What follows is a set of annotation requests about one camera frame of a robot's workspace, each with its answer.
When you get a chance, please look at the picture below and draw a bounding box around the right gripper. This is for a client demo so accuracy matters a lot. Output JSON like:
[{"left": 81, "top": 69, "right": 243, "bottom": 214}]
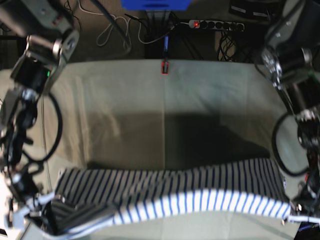
[{"left": 4, "top": 172, "right": 76, "bottom": 235}]

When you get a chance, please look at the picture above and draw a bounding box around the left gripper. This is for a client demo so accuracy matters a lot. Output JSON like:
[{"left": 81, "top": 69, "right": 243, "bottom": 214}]
[{"left": 281, "top": 174, "right": 320, "bottom": 225}]

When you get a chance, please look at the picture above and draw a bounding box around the blue white striped t-shirt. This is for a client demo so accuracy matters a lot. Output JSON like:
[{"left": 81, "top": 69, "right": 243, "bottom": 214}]
[{"left": 44, "top": 158, "right": 291, "bottom": 240}]

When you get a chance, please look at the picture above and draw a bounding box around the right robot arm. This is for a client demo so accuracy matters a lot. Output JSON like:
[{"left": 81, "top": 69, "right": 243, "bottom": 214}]
[{"left": 0, "top": 0, "right": 80, "bottom": 235}]

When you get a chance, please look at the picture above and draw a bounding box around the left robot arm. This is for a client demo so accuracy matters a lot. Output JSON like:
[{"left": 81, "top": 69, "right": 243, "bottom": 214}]
[{"left": 259, "top": 0, "right": 320, "bottom": 224}]

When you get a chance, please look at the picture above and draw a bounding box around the green table cloth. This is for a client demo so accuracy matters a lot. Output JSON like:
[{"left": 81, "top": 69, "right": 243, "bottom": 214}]
[{"left": 49, "top": 60, "right": 299, "bottom": 240}]

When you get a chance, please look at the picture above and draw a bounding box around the red black centre clamp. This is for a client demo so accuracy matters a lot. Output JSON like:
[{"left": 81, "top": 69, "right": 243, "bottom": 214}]
[{"left": 161, "top": 35, "right": 169, "bottom": 75}]

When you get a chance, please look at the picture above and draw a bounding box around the black power strip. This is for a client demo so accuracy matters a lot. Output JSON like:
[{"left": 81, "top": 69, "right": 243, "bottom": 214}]
[{"left": 188, "top": 19, "right": 245, "bottom": 32}]

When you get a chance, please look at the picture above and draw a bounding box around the blue plastic bin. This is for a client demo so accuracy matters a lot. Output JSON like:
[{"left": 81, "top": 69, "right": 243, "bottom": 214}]
[{"left": 121, "top": 0, "right": 192, "bottom": 11}]

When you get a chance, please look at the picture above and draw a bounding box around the white cable on floor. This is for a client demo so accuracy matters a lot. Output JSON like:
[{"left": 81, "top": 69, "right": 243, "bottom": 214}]
[{"left": 78, "top": 0, "right": 171, "bottom": 51}]

